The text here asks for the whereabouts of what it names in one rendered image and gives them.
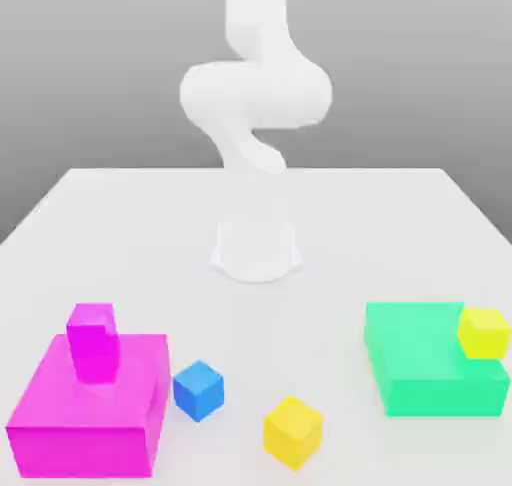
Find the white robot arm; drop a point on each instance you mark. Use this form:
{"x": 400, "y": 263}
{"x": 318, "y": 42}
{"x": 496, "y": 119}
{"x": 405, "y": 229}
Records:
{"x": 256, "y": 94}

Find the small blue cube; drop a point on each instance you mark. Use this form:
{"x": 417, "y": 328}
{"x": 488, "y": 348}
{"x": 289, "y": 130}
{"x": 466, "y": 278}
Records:
{"x": 198, "y": 392}

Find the small magenta cube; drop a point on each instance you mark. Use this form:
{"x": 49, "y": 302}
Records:
{"x": 94, "y": 354}

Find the small lime yellow cube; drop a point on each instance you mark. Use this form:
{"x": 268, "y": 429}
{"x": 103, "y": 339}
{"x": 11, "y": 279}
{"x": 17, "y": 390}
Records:
{"x": 484, "y": 334}

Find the large green box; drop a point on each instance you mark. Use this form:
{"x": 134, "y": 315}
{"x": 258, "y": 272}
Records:
{"x": 416, "y": 358}

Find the large magenta box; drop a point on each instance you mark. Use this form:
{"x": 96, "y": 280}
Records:
{"x": 92, "y": 426}

